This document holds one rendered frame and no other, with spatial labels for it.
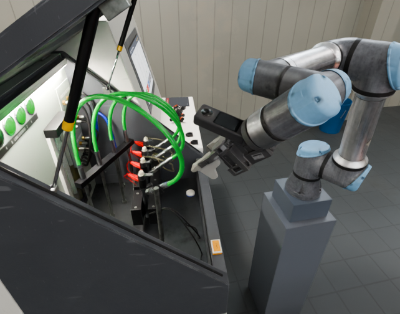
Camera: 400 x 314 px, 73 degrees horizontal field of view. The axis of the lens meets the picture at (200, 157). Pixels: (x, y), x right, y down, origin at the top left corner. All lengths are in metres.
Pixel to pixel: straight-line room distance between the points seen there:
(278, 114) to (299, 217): 0.84
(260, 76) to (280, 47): 3.15
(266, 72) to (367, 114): 0.46
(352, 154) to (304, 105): 0.64
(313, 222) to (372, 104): 0.58
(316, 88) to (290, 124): 0.07
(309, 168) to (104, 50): 0.92
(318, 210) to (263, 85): 0.81
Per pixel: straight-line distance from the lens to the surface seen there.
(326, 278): 2.17
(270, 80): 0.58
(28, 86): 0.87
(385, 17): 4.12
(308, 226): 1.29
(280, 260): 1.41
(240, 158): 0.58
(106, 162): 1.09
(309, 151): 1.13
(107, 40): 1.18
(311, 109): 0.44
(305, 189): 1.21
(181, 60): 3.38
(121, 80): 1.21
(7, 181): 0.63
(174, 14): 3.29
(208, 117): 0.56
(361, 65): 0.90
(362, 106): 0.96
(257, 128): 0.50
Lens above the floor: 1.69
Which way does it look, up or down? 34 degrees down
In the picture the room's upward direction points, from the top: straight up
